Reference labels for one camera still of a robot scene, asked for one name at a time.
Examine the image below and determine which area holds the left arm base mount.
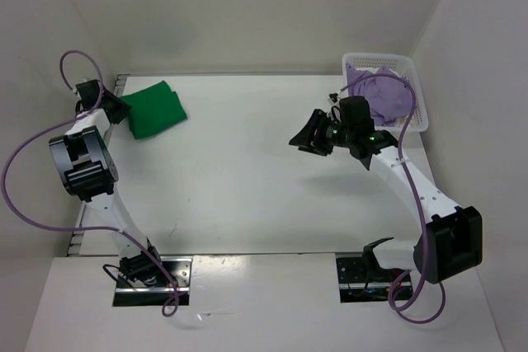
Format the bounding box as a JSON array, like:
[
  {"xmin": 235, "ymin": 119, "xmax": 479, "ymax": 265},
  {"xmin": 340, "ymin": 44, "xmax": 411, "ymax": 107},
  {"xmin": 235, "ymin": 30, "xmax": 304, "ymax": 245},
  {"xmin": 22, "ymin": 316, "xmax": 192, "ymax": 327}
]
[{"xmin": 102, "ymin": 256, "xmax": 192, "ymax": 307}]

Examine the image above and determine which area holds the white cloth in basket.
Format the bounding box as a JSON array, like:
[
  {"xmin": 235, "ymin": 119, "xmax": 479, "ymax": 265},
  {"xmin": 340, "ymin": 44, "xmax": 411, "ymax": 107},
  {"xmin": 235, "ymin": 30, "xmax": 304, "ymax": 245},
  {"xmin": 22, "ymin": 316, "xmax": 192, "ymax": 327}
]
[{"xmin": 394, "ymin": 116, "xmax": 419, "ymax": 129}]

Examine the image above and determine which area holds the white plastic basket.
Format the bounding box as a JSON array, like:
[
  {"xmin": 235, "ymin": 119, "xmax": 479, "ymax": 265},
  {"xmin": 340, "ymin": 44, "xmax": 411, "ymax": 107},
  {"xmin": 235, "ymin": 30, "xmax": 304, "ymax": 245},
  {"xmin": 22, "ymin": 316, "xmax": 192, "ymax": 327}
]
[{"xmin": 342, "ymin": 53, "xmax": 429, "ymax": 134}]

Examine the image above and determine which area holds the green t shirt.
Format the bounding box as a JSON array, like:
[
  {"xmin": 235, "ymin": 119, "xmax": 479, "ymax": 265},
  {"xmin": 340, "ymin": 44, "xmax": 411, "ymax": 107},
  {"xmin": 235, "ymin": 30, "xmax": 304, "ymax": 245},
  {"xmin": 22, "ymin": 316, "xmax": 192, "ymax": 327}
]
[{"xmin": 120, "ymin": 81, "xmax": 187, "ymax": 140}]

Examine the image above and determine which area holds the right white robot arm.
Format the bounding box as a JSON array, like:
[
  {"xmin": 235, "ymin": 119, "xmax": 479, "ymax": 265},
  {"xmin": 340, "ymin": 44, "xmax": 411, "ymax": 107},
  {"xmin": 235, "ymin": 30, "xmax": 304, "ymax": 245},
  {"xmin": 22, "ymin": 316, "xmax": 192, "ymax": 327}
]
[{"xmin": 289, "ymin": 96, "xmax": 483, "ymax": 284}]

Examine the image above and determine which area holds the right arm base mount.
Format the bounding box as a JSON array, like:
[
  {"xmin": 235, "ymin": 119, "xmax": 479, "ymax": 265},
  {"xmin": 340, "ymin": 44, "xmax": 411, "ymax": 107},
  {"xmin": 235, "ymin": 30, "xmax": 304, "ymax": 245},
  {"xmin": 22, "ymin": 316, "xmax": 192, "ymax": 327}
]
[{"xmin": 336, "ymin": 253, "xmax": 403, "ymax": 303}]

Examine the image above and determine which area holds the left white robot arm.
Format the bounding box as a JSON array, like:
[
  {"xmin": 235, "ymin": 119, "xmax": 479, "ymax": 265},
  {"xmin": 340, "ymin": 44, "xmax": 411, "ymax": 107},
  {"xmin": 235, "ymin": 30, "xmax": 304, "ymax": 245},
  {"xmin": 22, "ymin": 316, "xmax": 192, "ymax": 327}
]
[{"xmin": 49, "ymin": 80, "xmax": 165, "ymax": 287}]

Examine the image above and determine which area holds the purple t shirt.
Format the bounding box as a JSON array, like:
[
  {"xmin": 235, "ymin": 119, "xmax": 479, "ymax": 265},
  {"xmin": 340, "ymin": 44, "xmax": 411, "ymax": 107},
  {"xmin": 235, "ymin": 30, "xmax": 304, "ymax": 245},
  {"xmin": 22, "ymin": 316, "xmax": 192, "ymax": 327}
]
[{"xmin": 346, "ymin": 63, "xmax": 413, "ymax": 127}]

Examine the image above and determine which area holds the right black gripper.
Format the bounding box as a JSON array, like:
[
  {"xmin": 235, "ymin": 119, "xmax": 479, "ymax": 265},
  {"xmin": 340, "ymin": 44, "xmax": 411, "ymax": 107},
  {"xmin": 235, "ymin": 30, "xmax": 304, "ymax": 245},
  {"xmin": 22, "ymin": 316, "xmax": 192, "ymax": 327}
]
[{"xmin": 289, "ymin": 108, "xmax": 354, "ymax": 156}]

